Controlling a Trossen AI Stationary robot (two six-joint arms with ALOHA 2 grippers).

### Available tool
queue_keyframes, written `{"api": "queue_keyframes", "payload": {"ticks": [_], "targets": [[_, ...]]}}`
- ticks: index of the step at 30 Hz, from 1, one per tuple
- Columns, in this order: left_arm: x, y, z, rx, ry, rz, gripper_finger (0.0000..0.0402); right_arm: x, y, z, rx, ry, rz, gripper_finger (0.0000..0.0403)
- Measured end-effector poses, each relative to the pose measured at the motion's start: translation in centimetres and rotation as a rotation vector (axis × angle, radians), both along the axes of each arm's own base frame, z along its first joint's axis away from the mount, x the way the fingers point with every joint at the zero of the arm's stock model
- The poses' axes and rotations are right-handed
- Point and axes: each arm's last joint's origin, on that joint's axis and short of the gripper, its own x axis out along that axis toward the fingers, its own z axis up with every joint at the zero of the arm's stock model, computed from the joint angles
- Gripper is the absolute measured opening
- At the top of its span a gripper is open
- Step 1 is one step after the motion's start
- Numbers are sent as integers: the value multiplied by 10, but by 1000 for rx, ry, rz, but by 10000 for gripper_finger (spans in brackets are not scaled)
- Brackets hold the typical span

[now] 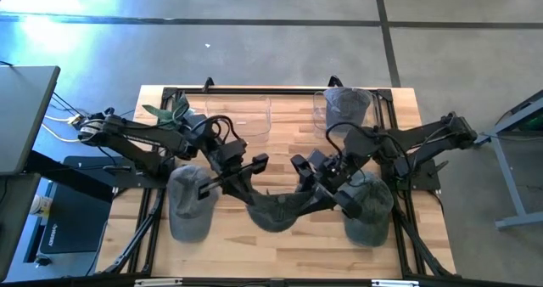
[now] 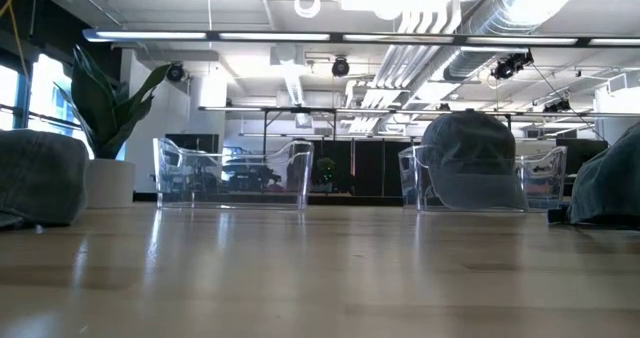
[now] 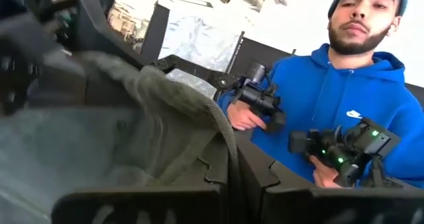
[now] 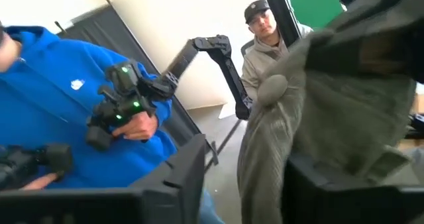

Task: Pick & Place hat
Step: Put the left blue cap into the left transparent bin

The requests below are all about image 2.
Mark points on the grey baseball cap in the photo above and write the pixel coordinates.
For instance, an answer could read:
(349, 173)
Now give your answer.
(40, 178)
(470, 148)

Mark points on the dark green baseball cap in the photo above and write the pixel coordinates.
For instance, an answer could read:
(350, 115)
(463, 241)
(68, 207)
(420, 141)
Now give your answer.
(610, 183)

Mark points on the small background plant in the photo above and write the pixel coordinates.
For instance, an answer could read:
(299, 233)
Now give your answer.
(325, 170)

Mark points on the black ceiling spotlight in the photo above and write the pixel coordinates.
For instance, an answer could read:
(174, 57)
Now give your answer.
(340, 67)
(175, 72)

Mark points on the black computer monitor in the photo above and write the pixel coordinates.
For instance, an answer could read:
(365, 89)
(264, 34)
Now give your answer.
(192, 142)
(582, 155)

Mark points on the white ceiling pipes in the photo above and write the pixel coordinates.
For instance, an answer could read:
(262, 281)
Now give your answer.
(415, 63)

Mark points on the clear plastic bin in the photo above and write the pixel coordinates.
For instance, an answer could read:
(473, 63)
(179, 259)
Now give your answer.
(170, 178)
(545, 178)

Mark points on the white plant pot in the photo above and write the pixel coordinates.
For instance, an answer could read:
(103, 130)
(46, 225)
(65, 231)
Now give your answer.
(112, 183)

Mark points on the long ceiling light bar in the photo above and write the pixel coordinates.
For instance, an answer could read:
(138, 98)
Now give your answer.
(150, 35)

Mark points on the green leafy plant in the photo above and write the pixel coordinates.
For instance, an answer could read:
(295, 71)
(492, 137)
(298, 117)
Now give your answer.
(100, 113)

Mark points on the white room column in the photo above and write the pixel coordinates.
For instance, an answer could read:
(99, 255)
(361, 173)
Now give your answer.
(617, 113)

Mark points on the black background workstation frame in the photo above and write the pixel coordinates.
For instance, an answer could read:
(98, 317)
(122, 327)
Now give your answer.
(300, 110)

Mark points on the black ceiling camera mount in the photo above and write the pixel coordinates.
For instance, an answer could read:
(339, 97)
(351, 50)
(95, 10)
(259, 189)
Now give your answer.
(510, 65)
(557, 106)

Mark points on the silver ventilation duct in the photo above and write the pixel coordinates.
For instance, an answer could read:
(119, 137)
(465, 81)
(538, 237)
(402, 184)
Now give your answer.
(500, 8)

